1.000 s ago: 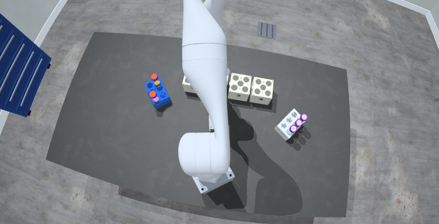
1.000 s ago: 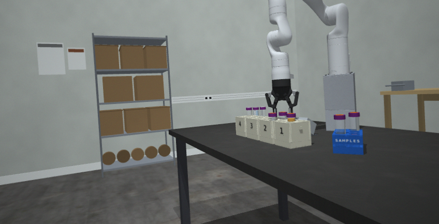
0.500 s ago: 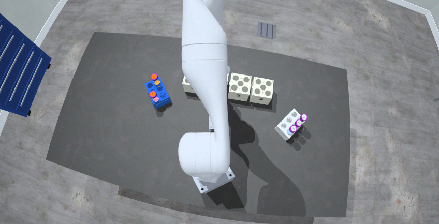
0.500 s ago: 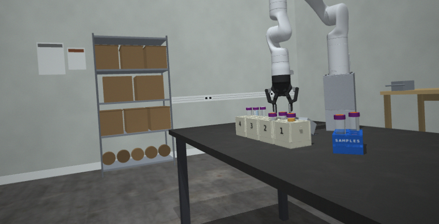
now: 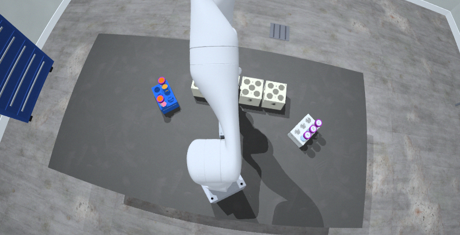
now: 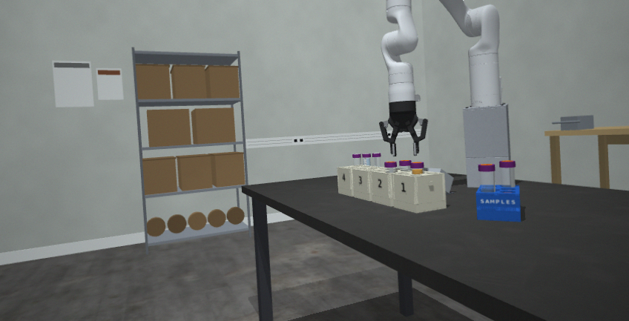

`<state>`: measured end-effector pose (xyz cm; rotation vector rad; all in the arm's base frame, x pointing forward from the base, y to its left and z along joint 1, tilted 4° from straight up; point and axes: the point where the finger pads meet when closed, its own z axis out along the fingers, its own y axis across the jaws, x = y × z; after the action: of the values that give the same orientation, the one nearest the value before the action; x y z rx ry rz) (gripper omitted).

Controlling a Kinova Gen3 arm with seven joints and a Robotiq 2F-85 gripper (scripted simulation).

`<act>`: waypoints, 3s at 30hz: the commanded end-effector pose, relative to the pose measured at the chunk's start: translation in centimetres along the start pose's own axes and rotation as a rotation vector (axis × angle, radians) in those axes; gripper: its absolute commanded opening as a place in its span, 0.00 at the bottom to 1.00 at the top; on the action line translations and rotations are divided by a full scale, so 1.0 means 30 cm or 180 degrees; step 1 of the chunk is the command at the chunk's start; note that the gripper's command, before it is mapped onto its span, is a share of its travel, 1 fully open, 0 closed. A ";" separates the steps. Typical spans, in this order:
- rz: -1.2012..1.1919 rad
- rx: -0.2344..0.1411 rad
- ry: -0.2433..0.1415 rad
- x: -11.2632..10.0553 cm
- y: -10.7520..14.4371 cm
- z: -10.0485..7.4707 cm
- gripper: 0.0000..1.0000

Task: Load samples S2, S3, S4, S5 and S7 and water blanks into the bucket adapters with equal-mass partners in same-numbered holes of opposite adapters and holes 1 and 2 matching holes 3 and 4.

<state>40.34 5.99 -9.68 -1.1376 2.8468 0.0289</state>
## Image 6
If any blue tube rack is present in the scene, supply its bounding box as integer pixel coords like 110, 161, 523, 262
476, 185, 521, 222

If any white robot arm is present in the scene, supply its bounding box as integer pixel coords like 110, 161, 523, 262
381, 0, 503, 107

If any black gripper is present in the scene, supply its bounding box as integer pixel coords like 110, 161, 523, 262
379, 101, 428, 156

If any white bucket adapter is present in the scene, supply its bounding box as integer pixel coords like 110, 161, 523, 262
370, 168, 412, 207
392, 171, 447, 213
337, 165, 375, 196
352, 167, 386, 201

